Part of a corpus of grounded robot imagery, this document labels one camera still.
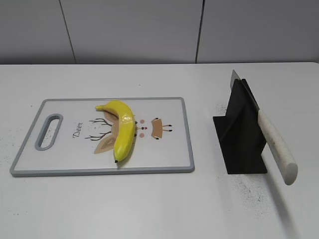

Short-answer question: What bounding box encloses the white deer cutting board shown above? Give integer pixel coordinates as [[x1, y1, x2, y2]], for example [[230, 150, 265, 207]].
[[10, 97, 194, 177]]

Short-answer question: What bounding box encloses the black knife stand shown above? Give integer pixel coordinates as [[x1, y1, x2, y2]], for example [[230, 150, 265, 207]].
[[213, 79, 267, 174]]

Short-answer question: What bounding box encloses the yellow plastic banana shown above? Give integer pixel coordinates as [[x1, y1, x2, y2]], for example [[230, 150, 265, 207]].
[[95, 100, 136, 163]]

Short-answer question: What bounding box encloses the white-handled kitchen knife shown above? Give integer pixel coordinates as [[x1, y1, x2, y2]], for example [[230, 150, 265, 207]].
[[230, 70, 298, 185]]

